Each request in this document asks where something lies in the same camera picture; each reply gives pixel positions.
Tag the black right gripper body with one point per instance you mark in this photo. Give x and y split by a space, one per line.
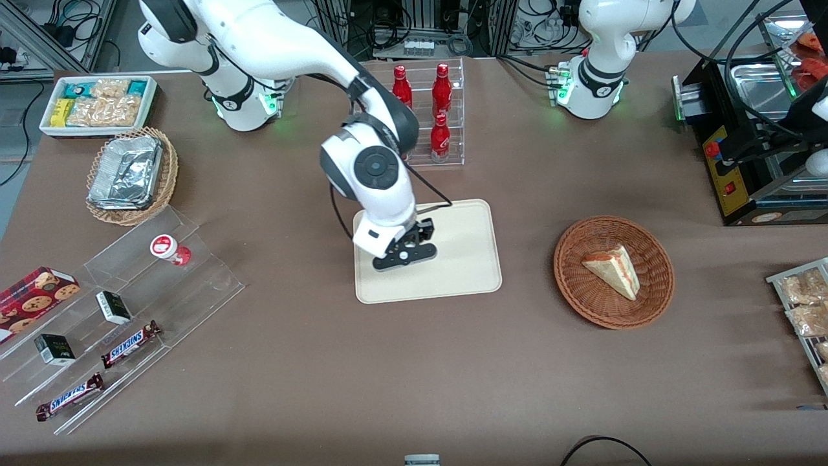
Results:
421 230

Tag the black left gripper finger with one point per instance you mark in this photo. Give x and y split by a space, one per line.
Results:
757 149

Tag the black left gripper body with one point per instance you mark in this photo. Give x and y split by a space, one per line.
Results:
797 111

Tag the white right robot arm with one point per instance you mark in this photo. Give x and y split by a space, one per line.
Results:
272 39

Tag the beige plastic tray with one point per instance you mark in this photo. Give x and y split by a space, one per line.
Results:
466 259

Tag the steel tray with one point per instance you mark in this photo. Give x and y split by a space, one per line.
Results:
757 90

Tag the tray of snack bags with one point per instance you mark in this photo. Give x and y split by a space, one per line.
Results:
779 279

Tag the aluminium foil tray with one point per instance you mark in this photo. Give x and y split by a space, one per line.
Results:
126 171

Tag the black sealing machine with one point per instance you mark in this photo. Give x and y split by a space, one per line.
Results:
731 188

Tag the clear acrylic bottle rack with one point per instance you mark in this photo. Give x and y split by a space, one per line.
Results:
456 156

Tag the red cola bottle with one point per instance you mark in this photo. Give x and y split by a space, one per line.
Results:
440 137
402 87
442 90

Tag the clear pastry bag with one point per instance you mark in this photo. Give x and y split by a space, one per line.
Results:
802 288
808 320

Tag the round brown wicker basket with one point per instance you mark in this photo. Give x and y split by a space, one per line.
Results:
582 291

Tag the white power strip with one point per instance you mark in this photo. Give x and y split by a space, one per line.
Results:
419 47

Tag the wrapped triangle sandwich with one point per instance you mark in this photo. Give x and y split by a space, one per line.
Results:
614 268

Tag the grey box at table edge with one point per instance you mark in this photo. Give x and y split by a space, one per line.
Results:
422 460

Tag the clear acrylic stepped display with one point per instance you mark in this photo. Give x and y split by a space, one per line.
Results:
194 291

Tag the red-lid yogurt cup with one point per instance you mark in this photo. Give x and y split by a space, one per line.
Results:
165 247

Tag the light wicker basket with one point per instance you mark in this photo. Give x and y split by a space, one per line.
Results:
169 168

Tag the snickers bar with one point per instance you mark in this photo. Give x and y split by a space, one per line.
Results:
70 397
129 344

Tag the small black box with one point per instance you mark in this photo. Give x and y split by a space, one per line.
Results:
114 307
55 349

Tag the teal snack pack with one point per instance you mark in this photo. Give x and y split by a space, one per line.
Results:
137 87
77 89

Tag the white plastic snack bin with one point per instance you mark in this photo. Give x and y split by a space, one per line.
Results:
97 133

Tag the large clear cracker bag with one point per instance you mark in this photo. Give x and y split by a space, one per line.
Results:
103 111

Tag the small clear cracker bag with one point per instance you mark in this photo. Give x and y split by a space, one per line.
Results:
110 87

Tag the yellow snack pack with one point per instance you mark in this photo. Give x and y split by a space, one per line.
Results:
61 112

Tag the red cookie box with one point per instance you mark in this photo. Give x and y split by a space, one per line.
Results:
32 298

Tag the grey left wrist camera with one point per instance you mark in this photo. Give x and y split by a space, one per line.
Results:
818 163

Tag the aluminium profile frame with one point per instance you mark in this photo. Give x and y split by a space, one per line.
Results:
420 16

